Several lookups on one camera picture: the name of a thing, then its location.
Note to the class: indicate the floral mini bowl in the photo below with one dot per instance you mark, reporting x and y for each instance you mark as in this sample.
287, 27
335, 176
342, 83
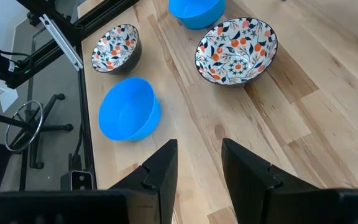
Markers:
116, 48
236, 51

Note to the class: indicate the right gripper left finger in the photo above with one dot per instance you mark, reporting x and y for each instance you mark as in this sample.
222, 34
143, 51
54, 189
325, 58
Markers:
163, 174

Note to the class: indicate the black office chair base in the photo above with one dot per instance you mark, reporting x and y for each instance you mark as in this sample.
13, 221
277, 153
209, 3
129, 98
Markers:
57, 127

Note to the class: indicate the white metal bracket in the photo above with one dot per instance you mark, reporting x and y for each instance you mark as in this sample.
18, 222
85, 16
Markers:
61, 42

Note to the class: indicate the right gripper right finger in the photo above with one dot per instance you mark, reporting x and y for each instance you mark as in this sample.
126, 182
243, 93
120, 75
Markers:
247, 186

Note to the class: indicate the table-level camera mount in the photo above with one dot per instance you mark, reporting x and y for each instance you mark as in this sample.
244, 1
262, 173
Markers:
81, 180

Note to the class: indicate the blue plastic mini bowl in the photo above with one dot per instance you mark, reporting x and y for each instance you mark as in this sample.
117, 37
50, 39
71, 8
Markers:
197, 12
129, 109

